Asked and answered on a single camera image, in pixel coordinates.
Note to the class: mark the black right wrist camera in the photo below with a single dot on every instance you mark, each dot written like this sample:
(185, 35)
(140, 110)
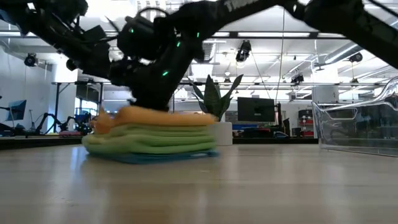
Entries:
(136, 37)

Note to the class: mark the clear plastic bin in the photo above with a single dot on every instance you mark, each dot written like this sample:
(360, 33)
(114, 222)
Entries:
(357, 124)

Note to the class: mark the white cabinet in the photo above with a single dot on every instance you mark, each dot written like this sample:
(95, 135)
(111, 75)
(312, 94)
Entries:
(325, 93)

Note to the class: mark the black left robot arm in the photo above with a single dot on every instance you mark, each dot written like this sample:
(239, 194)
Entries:
(46, 28)

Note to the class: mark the orange microfiber towel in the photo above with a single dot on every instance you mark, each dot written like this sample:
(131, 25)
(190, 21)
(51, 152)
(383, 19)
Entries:
(155, 116)

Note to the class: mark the black rack frame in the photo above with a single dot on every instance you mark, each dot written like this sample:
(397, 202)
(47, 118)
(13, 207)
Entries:
(56, 105)

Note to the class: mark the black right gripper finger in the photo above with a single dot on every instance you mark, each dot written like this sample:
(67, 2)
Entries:
(143, 96)
(166, 96)

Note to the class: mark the white round plant pot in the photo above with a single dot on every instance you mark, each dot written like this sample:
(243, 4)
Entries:
(224, 133)

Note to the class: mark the black overhead camera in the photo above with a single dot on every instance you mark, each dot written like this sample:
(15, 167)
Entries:
(244, 51)

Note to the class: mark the lime green microfiber towel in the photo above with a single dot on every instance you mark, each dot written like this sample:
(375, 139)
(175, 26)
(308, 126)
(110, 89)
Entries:
(155, 130)

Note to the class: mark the red toolbox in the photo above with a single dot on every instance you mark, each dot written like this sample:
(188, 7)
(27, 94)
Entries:
(305, 119)

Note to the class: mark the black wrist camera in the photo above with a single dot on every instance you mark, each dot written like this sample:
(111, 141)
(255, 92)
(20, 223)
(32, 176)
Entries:
(94, 32)
(136, 37)

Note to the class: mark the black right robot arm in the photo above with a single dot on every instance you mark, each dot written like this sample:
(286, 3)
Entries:
(248, 9)

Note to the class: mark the blue screen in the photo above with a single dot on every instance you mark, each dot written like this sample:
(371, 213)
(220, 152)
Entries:
(17, 109)

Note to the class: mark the black monitor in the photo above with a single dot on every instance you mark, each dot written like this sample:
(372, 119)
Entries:
(256, 109)

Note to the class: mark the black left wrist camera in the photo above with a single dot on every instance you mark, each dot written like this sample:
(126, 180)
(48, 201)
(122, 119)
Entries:
(94, 32)

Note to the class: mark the black ceiling camera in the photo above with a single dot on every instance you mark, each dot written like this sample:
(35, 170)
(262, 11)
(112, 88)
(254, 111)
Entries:
(298, 78)
(355, 57)
(31, 60)

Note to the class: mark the black idle robot arm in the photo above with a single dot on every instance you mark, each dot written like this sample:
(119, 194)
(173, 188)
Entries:
(49, 119)

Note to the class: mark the green artificial succulent plant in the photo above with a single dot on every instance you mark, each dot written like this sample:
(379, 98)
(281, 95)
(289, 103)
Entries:
(213, 99)

